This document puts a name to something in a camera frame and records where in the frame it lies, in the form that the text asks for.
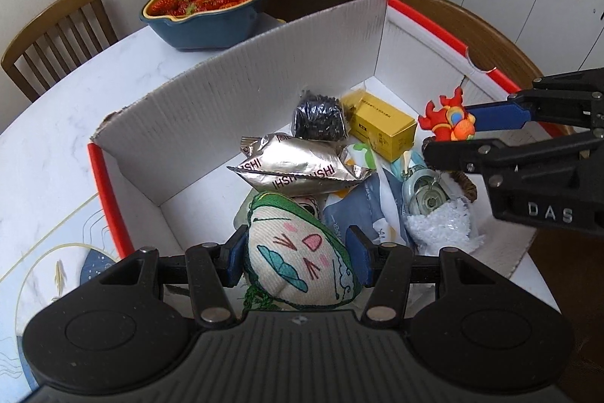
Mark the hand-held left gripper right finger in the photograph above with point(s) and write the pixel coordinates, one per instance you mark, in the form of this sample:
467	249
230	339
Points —
358	256

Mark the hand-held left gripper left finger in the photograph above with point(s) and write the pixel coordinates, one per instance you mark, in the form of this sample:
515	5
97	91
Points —
237	259

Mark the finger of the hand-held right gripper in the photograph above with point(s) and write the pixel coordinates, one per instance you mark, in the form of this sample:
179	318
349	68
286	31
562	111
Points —
453	155
495	116

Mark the red dragon toy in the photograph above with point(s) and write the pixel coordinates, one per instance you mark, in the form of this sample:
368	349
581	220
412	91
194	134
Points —
450	117

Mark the wet wipes pack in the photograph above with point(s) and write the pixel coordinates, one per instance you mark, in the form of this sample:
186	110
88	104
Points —
363	204

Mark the green face plush pouch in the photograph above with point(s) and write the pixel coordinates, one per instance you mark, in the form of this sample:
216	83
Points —
292	256

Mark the tiger face plush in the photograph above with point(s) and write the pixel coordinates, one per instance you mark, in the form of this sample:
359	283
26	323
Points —
307	205

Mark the bag of white bits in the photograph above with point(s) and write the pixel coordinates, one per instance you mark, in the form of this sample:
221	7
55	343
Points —
443	228

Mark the small yellow box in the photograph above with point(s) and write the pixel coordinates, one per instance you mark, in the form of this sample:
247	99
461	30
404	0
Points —
382	127

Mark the silver foil packet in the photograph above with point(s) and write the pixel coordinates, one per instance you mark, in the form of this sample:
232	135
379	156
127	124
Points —
292	164

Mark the bag of black beads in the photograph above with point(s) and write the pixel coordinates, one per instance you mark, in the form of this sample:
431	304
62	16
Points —
318	117

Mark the red cardboard box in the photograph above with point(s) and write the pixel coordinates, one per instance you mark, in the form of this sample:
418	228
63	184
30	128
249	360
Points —
236	91

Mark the round-backed wooden chair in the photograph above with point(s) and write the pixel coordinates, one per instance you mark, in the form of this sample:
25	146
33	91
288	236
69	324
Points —
481	25

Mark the yellow strainer in blue bowl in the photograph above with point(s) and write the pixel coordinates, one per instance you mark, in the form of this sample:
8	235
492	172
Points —
203	32

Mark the slatted wooden chair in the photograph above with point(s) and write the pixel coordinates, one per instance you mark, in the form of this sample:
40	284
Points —
56	34

